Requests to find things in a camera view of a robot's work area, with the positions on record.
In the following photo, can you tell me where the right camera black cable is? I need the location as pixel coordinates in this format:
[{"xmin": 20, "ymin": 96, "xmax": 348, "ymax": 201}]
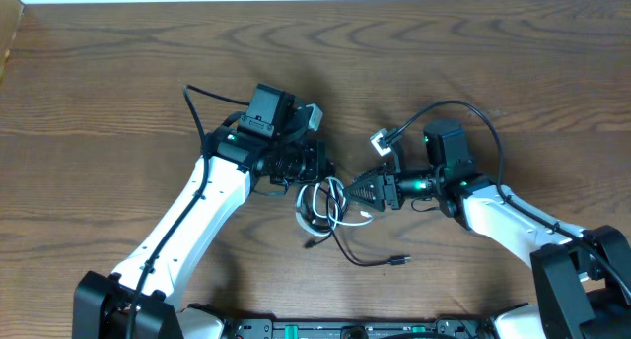
[{"xmin": 388, "ymin": 99, "xmax": 631, "ymax": 301}]

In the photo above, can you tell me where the black USB cable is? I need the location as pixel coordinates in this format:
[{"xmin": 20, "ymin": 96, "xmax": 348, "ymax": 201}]
[{"xmin": 303, "ymin": 178, "xmax": 412, "ymax": 268}]

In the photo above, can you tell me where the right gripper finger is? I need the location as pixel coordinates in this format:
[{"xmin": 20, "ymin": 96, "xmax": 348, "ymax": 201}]
[
  {"xmin": 353, "ymin": 164, "xmax": 387, "ymax": 182},
  {"xmin": 343, "ymin": 178, "xmax": 385, "ymax": 212}
]

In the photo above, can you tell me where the camera black cable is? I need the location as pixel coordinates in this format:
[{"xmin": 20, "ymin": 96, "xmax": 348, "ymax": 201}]
[
  {"xmin": 388, "ymin": 99, "xmax": 631, "ymax": 301},
  {"xmin": 123, "ymin": 84, "xmax": 251, "ymax": 339}
]

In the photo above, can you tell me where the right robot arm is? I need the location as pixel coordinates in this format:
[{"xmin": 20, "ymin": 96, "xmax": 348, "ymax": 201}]
[{"xmin": 344, "ymin": 120, "xmax": 630, "ymax": 338}]

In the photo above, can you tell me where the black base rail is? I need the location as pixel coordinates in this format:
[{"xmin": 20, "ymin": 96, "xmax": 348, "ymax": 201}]
[{"xmin": 220, "ymin": 316, "xmax": 498, "ymax": 339}]

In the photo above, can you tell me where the white USB cable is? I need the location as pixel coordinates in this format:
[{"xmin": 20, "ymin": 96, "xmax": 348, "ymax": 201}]
[{"xmin": 294, "ymin": 176, "xmax": 375, "ymax": 238}]

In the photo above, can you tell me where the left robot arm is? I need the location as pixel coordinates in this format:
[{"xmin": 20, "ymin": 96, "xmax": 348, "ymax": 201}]
[{"xmin": 71, "ymin": 84, "xmax": 334, "ymax": 338}]

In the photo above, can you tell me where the left camera black cable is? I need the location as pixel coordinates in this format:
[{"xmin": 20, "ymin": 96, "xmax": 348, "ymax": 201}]
[{"xmin": 123, "ymin": 84, "xmax": 251, "ymax": 339}]

